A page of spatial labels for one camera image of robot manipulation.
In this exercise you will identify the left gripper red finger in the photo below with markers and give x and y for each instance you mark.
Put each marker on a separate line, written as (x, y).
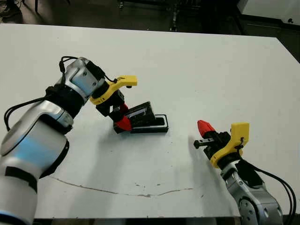
(123, 122)

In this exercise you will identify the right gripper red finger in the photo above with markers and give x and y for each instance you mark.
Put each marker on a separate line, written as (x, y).
(209, 128)
(203, 130)

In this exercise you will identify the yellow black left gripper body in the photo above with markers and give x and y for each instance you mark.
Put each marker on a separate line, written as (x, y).
(126, 80)

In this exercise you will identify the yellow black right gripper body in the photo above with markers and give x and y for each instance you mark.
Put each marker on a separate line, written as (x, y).
(236, 140)

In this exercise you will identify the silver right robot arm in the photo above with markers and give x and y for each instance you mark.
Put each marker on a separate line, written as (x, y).
(255, 204)

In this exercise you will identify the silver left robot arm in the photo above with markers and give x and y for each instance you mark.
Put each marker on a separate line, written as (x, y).
(35, 150)

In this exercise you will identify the small black knob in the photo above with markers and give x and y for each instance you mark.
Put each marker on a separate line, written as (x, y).
(290, 21)

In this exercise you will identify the white cabinet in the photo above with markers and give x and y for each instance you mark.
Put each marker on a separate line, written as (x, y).
(269, 8)

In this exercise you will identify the black stand post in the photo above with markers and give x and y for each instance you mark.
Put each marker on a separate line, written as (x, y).
(174, 22)

